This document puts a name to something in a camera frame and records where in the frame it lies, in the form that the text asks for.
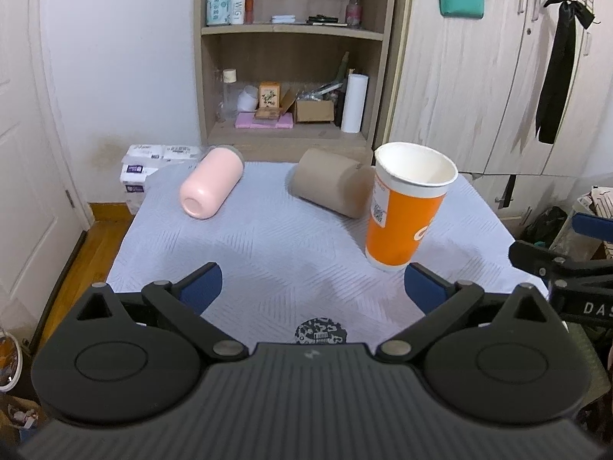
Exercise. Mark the patterned cloth pile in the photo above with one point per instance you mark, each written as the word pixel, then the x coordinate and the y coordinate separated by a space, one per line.
pixel 598 201

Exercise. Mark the pink glass jar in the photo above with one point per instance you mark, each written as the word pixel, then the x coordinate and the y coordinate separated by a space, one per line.
pixel 354 12

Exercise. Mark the pack of tissue paper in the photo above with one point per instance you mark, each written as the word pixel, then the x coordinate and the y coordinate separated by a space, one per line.
pixel 143 165

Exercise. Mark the black ribbon tie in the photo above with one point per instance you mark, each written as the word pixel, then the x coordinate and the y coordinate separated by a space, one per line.
pixel 558 67

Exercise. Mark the small wooden box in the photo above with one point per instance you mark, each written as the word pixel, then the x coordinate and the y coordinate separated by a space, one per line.
pixel 267 113

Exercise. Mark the open cardboard box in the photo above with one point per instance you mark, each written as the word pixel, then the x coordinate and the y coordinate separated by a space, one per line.
pixel 313 110

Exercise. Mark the wooden bookshelf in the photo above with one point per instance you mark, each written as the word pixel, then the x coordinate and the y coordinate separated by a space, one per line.
pixel 287 60

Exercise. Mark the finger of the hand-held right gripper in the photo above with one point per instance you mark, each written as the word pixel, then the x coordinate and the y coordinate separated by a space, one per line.
pixel 541 255
pixel 591 224

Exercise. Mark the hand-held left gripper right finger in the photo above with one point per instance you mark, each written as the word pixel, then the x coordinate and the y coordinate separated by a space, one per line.
pixel 424 288

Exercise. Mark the pink flat box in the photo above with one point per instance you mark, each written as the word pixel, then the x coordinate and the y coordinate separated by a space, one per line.
pixel 249 122

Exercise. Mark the small orange bottle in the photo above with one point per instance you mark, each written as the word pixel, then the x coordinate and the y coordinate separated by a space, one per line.
pixel 249 10

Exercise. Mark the white paper roll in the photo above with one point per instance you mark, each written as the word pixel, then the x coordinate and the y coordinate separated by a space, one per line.
pixel 354 103

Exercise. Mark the pink cup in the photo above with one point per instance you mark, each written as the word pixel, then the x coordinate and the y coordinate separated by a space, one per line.
pixel 210 182

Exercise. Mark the clear bottle with cream cap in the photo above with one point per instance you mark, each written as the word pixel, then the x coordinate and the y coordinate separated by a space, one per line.
pixel 227 98

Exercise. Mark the small white cup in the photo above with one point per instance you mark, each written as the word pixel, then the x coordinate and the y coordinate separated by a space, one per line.
pixel 247 99

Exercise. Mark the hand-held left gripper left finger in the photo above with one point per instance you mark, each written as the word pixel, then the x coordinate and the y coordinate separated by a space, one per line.
pixel 203 287

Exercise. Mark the brown cup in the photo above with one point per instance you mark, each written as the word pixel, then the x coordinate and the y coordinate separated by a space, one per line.
pixel 330 179

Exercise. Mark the black bag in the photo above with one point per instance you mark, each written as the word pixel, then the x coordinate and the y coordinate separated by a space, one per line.
pixel 550 227

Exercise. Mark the white door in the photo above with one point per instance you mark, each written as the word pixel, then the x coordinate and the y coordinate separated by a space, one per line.
pixel 24 129

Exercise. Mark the orange floral box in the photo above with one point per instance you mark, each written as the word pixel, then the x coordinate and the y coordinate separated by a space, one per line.
pixel 269 96

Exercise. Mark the wooden wardrobe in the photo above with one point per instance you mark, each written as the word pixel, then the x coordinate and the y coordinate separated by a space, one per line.
pixel 479 81

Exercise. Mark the teal jar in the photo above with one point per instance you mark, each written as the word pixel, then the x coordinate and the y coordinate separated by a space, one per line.
pixel 218 9

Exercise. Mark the flat white box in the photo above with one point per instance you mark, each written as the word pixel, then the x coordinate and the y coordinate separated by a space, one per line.
pixel 284 18

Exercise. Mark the flat black case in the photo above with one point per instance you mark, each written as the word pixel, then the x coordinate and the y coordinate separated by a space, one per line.
pixel 322 19

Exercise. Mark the tall white bottle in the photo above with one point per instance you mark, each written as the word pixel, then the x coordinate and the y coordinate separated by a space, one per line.
pixel 238 2

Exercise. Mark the light grey tablecloth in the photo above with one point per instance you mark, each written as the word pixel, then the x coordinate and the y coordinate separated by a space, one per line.
pixel 287 258

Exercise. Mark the orange paper cup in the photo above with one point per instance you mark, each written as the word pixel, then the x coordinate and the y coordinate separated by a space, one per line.
pixel 400 220

